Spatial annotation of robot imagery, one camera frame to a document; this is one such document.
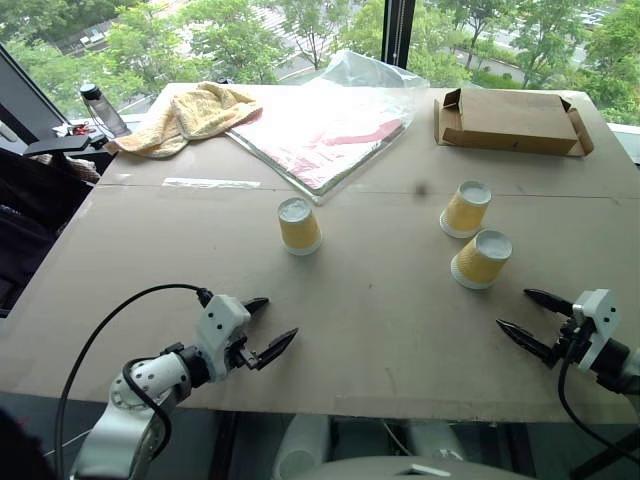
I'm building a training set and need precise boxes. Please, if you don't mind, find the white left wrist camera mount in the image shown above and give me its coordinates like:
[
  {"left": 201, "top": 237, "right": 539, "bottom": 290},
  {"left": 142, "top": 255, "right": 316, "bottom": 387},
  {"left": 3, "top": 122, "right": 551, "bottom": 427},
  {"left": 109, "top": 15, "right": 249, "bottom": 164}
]
[{"left": 193, "top": 294, "right": 252, "bottom": 382}]

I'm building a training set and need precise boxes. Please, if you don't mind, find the yellow towel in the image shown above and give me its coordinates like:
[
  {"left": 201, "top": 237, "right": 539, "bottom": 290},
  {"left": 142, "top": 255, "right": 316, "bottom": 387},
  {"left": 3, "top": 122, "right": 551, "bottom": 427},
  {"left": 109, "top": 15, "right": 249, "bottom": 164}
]
[{"left": 102, "top": 81, "right": 264, "bottom": 160}]

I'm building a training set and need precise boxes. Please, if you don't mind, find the white rounded cylinder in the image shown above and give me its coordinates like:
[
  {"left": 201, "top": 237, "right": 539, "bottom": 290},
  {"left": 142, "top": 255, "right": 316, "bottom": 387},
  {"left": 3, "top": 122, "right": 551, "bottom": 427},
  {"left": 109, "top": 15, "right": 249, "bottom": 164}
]
[{"left": 272, "top": 414, "right": 333, "bottom": 477}]

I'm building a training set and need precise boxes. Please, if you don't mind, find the flat brown cardboard box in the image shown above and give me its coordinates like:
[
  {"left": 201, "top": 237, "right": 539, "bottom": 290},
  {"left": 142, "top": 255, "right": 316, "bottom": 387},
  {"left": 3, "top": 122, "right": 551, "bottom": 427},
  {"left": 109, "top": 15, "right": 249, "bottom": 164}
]
[{"left": 432, "top": 87, "right": 596, "bottom": 159}]

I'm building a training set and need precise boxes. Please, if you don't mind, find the dark water bottle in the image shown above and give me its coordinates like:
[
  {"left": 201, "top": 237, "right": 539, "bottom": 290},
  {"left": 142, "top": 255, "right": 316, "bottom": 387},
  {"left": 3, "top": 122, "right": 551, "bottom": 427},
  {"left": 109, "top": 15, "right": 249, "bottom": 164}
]
[{"left": 79, "top": 82, "right": 133, "bottom": 138}]

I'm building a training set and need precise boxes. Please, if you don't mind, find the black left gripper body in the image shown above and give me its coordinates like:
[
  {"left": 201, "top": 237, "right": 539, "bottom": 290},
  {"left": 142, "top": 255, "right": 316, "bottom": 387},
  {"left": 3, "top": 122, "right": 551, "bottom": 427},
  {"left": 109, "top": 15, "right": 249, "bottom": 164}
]
[{"left": 224, "top": 335, "right": 258, "bottom": 372}]

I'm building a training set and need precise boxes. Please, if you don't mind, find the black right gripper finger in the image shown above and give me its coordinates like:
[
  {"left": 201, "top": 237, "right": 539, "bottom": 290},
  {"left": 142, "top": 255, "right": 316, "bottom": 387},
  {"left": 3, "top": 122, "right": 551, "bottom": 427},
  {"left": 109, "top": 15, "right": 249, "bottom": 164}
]
[
  {"left": 495, "top": 319, "right": 558, "bottom": 370},
  {"left": 523, "top": 288, "right": 576, "bottom": 316}
]

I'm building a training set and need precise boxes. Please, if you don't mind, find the yellow paper cup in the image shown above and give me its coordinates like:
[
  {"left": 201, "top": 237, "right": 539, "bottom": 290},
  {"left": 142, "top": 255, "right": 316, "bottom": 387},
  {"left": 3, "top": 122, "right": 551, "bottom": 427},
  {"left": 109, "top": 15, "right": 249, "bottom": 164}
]
[
  {"left": 277, "top": 196, "right": 323, "bottom": 257},
  {"left": 438, "top": 180, "right": 493, "bottom": 240},
  {"left": 449, "top": 228, "right": 515, "bottom": 291}
]

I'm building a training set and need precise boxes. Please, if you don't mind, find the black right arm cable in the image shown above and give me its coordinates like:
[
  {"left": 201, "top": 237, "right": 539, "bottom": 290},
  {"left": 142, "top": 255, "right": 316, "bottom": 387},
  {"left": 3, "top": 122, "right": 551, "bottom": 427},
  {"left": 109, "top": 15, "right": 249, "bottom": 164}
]
[{"left": 556, "top": 344, "right": 640, "bottom": 464}]

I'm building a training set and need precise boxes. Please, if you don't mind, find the black window frame post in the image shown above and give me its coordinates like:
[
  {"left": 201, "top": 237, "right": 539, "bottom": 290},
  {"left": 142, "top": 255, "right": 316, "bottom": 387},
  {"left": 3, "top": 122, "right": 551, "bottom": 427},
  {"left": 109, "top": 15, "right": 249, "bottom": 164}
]
[{"left": 381, "top": 0, "right": 413, "bottom": 69}]

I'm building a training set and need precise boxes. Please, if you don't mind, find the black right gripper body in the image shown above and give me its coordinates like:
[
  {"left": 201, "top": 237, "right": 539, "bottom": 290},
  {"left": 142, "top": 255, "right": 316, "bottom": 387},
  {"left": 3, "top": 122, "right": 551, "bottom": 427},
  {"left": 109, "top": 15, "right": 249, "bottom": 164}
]
[{"left": 552, "top": 314, "right": 596, "bottom": 369}]

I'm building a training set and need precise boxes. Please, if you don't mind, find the clear plastic bag with sheets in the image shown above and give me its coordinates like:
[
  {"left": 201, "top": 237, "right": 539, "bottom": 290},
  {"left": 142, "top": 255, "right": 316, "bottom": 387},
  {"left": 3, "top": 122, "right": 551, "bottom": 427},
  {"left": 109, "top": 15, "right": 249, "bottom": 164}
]
[{"left": 224, "top": 49, "right": 432, "bottom": 206}]

